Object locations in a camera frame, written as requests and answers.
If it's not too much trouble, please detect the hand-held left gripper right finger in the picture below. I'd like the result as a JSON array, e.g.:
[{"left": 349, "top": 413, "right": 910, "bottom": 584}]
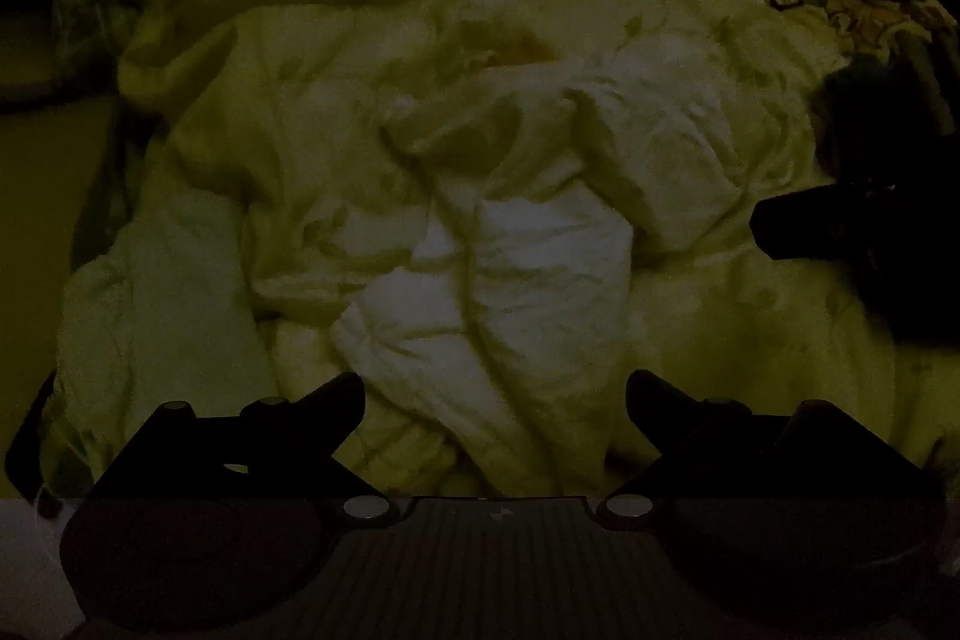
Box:
[{"left": 596, "top": 370, "right": 931, "bottom": 528}]

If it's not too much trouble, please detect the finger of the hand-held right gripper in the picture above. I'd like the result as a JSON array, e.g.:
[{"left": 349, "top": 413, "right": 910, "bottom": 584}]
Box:
[{"left": 750, "top": 184, "right": 856, "bottom": 262}]

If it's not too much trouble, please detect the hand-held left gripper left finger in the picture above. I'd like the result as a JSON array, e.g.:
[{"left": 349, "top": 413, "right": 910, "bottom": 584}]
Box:
[{"left": 82, "top": 372, "right": 398, "bottom": 528}]

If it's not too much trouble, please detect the white small garment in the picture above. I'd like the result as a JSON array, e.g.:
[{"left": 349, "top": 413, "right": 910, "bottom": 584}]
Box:
[{"left": 330, "top": 62, "right": 758, "bottom": 453}]

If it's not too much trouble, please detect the dark cloth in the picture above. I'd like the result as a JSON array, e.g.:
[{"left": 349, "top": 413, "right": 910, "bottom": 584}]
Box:
[{"left": 808, "top": 56, "right": 960, "bottom": 180}]

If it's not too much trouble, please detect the pale green floral quilt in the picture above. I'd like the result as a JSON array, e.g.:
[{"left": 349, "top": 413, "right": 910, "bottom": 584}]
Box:
[{"left": 37, "top": 0, "right": 946, "bottom": 498}]

